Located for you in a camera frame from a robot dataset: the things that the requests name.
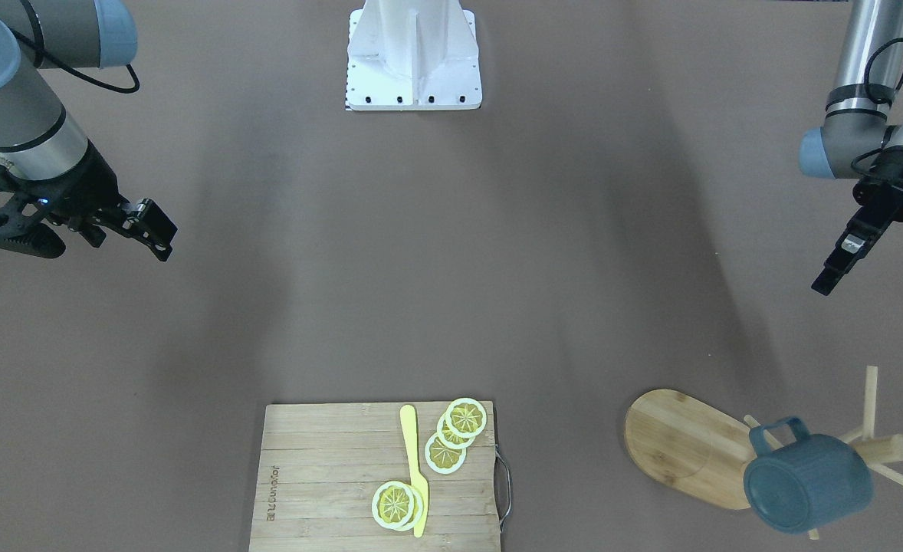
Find yellow plastic knife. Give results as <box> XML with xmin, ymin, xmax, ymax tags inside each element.
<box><xmin>399</xmin><ymin>404</ymin><xmax>430</xmax><ymax>538</ymax></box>

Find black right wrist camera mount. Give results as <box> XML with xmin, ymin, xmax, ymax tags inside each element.
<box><xmin>0</xmin><ymin>164</ymin><xmax>70</xmax><ymax>259</ymax></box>

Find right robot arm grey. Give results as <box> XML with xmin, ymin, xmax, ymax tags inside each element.
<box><xmin>0</xmin><ymin>1</ymin><xmax>177</xmax><ymax>261</ymax></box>

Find lemon slice lower of three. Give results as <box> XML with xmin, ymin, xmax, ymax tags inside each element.
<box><xmin>425</xmin><ymin>433</ymin><xmax>467</xmax><ymax>475</ymax></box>

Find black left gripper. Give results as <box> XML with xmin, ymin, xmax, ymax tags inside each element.
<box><xmin>810</xmin><ymin>146</ymin><xmax>903</xmax><ymax>296</ymax></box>

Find wooden cup storage rack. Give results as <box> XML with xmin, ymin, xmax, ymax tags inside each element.
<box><xmin>623</xmin><ymin>366</ymin><xmax>903</xmax><ymax>512</ymax></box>

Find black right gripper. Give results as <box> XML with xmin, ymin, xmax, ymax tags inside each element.
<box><xmin>45</xmin><ymin>143</ymin><xmax>178</xmax><ymax>262</ymax></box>

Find lemon slice middle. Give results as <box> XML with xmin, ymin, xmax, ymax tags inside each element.
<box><xmin>436</xmin><ymin>414</ymin><xmax>476</xmax><ymax>450</ymax></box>

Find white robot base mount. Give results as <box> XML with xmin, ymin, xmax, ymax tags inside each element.
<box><xmin>344</xmin><ymin>1</ymin><xmax>483</xmax><ymax>112</ymax></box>

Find dark teal mug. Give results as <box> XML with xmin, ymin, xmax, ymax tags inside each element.
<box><xmin>743</xmin><ymin>416</ymin><xmax>873</xmax><ymax>534</ymax></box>

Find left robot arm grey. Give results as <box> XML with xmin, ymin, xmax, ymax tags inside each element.
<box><xmin>799</xmin><ymin>1</ymin><xmax>903</xmax><ymax>296</ymax></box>

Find lemon slice under front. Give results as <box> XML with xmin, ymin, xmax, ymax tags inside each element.
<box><xmin>395</xmin><ymin>485</ymin><xmax>425</xmax><ymax>532</ymax></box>

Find bamboo cutting board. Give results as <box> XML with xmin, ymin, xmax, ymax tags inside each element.
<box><xmin>249</xmin><ymin>399</ymin><xmax>514</xmax><ymax>551</ymax></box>

